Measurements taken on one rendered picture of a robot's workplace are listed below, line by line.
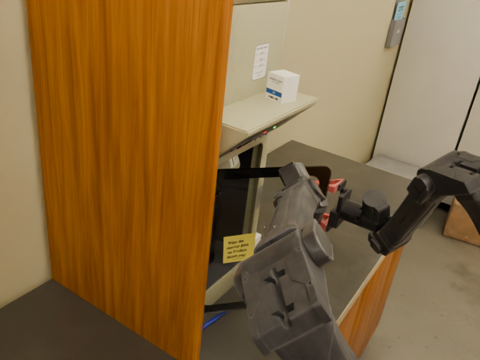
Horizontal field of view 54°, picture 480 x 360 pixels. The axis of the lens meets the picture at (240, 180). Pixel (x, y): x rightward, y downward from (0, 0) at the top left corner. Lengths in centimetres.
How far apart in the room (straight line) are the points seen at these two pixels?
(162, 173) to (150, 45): 24
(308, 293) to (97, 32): 68
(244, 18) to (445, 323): 239
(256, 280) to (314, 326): 8
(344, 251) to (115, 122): 94
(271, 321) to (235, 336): 79
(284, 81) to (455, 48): 292
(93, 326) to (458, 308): 239
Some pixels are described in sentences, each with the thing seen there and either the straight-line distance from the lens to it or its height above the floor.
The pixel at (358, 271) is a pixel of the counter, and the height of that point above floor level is 94.
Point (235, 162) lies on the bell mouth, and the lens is 117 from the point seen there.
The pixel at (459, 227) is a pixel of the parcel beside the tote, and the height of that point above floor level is 11.
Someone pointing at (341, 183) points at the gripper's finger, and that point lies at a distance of 129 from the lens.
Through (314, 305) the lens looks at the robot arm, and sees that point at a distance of 45.
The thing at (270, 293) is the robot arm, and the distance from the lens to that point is 49.
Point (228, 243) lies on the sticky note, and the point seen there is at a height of 120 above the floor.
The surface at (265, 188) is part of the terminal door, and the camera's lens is 105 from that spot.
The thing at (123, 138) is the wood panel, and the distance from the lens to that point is 98.
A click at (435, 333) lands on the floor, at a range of 296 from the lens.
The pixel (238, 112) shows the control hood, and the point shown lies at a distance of 98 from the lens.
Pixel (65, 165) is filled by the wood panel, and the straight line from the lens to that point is 117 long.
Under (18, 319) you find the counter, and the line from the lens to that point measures 133.
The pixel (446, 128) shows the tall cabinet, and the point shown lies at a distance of 402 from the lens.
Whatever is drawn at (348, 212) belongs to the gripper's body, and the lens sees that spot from 129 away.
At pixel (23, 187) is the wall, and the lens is 128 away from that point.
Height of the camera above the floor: 183
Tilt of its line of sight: 27 degrees down
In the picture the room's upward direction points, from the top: 7 degrees clockwise
